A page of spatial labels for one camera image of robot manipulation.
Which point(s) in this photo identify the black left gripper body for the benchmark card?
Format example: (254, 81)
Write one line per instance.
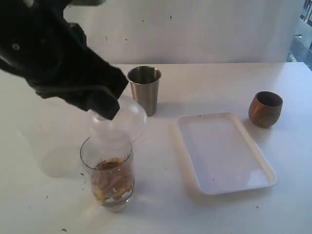
(87, 82)

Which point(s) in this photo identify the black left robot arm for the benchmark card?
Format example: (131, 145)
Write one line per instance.
(52, 55)

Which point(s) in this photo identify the clear plastic shaker lid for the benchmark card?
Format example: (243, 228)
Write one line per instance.
(124, 128)

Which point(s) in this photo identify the clear plastic shaker cup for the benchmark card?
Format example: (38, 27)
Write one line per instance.
(90, 157)

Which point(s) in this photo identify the stainless steel tumbler cup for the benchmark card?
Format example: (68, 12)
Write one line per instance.
(144, 82)

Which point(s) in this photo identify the brown wooden cup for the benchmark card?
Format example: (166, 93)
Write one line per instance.
(265, 109)

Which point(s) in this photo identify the white rectangular plastic tray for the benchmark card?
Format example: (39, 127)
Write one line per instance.
(223, 156)

